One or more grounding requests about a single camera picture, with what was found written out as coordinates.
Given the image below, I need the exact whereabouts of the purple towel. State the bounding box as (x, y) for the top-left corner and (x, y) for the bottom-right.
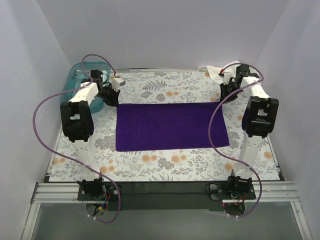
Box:
(115, 102), (230, 152)

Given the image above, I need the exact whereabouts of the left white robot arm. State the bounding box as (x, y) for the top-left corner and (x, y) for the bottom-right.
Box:
(60, 69), (126, 200)

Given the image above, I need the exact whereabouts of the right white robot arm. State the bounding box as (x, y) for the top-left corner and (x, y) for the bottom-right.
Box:
(218, 62), (279, 199)

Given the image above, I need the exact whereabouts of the white towel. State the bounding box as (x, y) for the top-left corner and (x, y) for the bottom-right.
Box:
(197, 60), (240, 85)

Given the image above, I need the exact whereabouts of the teal plastic tray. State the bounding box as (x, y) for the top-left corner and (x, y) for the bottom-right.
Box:
(60, 61), (111, 114)

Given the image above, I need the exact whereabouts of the floral table mat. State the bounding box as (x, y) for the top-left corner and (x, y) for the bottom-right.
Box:
(49, 71), (281, 183)

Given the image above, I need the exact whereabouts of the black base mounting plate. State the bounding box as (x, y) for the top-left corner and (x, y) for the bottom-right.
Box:
(77, 179), (257, 216)

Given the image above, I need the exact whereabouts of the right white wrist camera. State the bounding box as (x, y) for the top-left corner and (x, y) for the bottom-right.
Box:
(218, 68), (236, 85)

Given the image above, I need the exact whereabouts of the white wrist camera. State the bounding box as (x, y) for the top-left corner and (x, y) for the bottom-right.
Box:
(218, 68), (236, 85)
(110, 77), (126, 92)

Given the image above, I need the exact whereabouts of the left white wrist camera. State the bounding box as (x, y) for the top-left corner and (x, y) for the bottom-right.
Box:
(110, 77), (126, 92)

